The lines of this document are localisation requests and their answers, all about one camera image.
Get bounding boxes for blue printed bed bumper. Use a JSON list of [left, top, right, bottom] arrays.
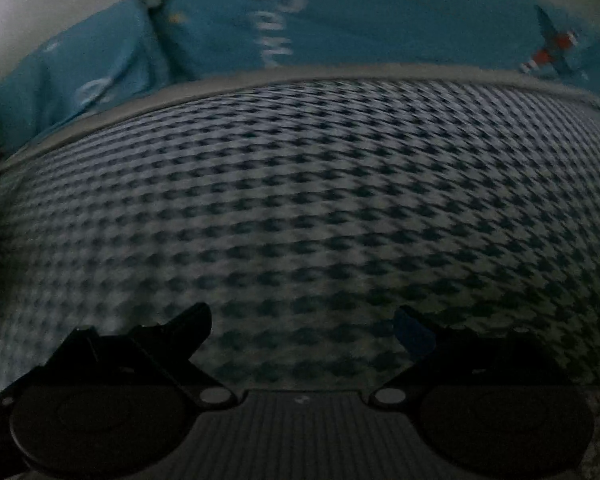
[[0, 0, 600, 143]]

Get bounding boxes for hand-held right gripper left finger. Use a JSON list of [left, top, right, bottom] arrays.
[[27, 302, 238, 409]]

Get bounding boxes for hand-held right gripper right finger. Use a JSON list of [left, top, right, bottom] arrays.
[[369, 305, 576, 409]]

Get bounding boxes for houndstooth mattress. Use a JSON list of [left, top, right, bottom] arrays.
[[0, 65, 600, 480]]

